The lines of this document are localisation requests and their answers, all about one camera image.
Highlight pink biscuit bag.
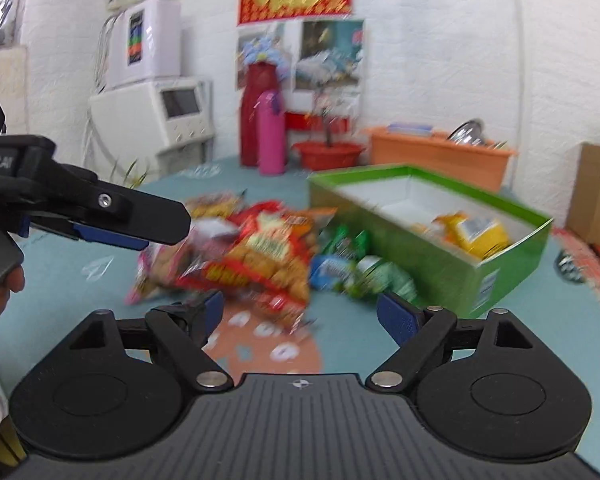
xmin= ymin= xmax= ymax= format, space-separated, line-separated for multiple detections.
xmin=125 ymin=240 xmax=193 ymax=304

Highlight green snack bag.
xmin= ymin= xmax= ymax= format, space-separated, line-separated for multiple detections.
xmin=318 ymin=224 xmax=418 ymax=302

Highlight metal bowl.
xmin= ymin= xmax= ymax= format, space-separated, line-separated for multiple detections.
xmin=447 ymin=118 xmax=486 ymax=146

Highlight bedding poster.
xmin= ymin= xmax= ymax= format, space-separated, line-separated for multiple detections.
xmin=294 ymin=20 xmax=365 ymax=94

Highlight brown cardboard box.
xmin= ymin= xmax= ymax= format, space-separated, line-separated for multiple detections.
xmin=565 ymin=142 xmax=600 ymax=246

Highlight green cardboard box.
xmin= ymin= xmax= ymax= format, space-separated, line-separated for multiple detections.
xmin=307 ymin=165 xmax=552 ymax=318

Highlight yellow cracker bag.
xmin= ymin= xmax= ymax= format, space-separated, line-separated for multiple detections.
xmin=184 ymin=191 xmax=245 ymax=219

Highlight white silver snack bag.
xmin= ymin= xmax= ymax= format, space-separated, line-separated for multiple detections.
xmin=188 ymin=217 xmax=239 ymax=260

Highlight pink thermos bottle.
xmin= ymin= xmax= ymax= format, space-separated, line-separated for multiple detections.
xmin=257 ymin=90 xmax=287 ymax=177

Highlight yellow snack bag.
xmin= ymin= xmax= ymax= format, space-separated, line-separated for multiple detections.
xmin=433 ymin=211 xmax=511 ymax=260

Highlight orange plastic tub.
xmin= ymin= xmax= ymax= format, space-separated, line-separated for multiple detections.
xmin=363 ymin=127 xmax=518 ymax=192

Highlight large red snack bag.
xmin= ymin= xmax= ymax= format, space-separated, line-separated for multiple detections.
xmin=175 ymin=200 xmax=333 ymax=333

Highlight red plastic basin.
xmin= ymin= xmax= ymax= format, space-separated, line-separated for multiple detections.
xmin=292 ymin=141 xmax=365 ymax=171

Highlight red thermos jug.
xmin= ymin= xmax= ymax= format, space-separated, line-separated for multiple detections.
xmin=239 ymin=61 xmax=279 ymax=167

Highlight blue snack packet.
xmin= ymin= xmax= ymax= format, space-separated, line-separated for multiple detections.
xmin=309 ymin=255 xmax=354 ymax=292

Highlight white countertop appliance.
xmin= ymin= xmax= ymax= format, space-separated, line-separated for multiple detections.
xmin=85 ymin=77 xmax=215 ymax=184

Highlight blue lidded container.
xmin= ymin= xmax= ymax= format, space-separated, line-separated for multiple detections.
xmin=387 ymin=122 xmax=433 ymax=136

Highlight white water purifier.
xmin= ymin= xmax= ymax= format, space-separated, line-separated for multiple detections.
xmin=106 ymin=0 xmax=181 ymax=88

